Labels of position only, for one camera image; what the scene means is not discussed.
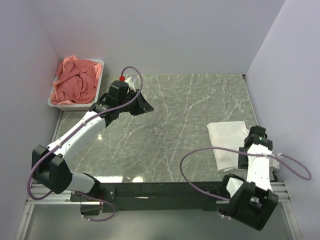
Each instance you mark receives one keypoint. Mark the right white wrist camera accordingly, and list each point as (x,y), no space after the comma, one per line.
(274,161)

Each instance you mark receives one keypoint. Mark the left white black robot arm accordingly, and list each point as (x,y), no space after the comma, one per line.
(50,163)

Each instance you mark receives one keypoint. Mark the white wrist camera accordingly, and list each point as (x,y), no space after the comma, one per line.
(274,161)
(131,80)

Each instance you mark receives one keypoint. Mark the white plastic bin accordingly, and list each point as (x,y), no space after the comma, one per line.
(75,106)

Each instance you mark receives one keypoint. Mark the white t shirt red print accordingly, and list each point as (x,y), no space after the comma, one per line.
(228,135)

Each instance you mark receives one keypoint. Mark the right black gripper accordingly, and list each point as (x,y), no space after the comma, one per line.
(242,163)

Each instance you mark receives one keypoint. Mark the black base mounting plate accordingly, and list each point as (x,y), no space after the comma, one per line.
(158,196)

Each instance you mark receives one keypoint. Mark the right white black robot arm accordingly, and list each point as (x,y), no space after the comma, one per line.
(252,200)

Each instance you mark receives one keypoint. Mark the pink t shirt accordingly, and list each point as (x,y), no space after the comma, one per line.
(75,83)

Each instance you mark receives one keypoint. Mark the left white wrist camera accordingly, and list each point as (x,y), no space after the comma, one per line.
(131,80)

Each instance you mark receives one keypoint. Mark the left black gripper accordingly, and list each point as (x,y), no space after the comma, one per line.
(142,106)

